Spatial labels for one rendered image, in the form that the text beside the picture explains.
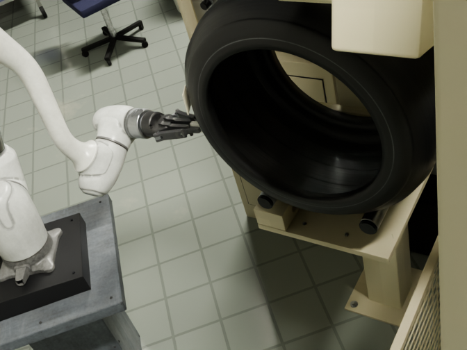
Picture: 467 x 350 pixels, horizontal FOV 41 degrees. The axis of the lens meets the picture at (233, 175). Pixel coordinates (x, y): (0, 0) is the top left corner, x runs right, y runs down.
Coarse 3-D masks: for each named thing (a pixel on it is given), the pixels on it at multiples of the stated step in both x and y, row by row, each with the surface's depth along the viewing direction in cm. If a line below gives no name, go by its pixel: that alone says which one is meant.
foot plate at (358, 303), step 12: (360, 276) 244; (360, 288) 240; (348, 300) 238; (360, 300) 237; (408, 300) 232; (360, 312) 233; (372, 312) 231; (384, 312) 230; (396, 312) 229; (396, 324) 225
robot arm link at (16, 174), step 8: (0, 136) 188; (0, 144) 188; (0, 152) 189; (8, 152) 191; (0, 160) 188; (8, 160) 190; (16, 160) 193; (0, 168) 188; (8, 168) 190; (16, 168) 192; (0, 176) 188; (8, 176) 190; (16, 176) 192; (24, 184) 195
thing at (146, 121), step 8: (152, 112) 178; (160, 112) 179; (144, 120) 177; (152, 120) 177; (160, 120) 178; (168, 120) 176; (144, 128) 177; (152, 128) 176; (160, 128) 174; (168, 128) 175; (152, 136) 178
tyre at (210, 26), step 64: (256, 0) 118; (192, 64) 134; (256, 64) 164; (320, 64) 115; (384, 64) 112; (256, 128) 165; (320, 128) 168; (384, 128) 118; (320, 192) 156; (384, 192) 131
